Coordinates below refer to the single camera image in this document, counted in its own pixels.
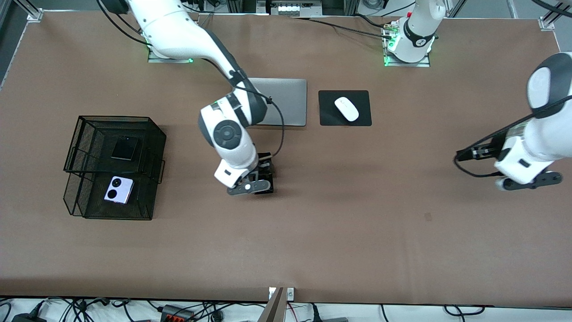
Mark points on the aluminium corner profile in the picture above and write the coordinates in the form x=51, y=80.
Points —
x=35, y=14

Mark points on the black flip phone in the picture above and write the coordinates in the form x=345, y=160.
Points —
x=125, y=148

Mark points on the silver closed laptop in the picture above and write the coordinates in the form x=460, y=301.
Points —
x=290, y=103

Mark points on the black power adapter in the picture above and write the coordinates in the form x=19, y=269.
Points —
x=27, y=318

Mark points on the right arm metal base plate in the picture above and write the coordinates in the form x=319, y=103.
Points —
x=170, y=60

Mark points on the metal corner bracket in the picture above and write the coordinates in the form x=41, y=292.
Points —
x=546, y=24

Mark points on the white computer mouse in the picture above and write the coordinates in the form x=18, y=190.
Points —
x=346, y=108

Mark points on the white terminal block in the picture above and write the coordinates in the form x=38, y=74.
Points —
x=295, y=9

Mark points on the black plug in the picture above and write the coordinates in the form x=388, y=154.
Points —
x=315, y=313

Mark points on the power strip with orange switches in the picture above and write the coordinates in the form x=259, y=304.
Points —
x=176, y=315

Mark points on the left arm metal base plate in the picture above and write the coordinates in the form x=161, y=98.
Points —
x=406, y=64

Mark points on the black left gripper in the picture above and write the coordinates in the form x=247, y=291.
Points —
x=488, y=151

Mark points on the small metal table bracket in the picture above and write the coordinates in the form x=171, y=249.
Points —
x=289, y=294

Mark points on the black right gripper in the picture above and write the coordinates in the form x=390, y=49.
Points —
x=264, y=164

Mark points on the aluminium frame profile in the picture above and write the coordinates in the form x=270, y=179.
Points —
x=554, y=13

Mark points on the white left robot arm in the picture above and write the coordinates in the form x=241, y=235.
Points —
x=418, y=40

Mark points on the grey slanted post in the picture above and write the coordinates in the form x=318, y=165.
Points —
x=275, y=308

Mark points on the lavender flip phone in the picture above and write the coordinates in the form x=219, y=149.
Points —
x=123, y=183

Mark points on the black mouse pad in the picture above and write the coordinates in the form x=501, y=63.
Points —
x=326, y=100

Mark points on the black slab smartphone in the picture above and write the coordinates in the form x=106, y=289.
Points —
x=267, y=192

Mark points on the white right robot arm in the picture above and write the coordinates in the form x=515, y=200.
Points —
x=178, y=31

